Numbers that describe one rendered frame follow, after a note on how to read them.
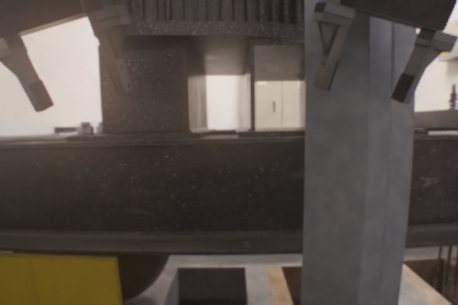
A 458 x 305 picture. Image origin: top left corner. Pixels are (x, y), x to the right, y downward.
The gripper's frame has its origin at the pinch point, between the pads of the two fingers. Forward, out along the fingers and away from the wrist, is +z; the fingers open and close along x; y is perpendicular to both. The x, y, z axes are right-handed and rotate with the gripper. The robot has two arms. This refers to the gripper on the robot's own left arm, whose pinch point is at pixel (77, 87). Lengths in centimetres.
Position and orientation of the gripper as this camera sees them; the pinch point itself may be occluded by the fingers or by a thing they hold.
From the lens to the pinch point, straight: 40.6
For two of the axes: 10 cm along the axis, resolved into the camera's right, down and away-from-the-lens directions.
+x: -9.8, 1.4, 1.3
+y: 0.4, -5.0, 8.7
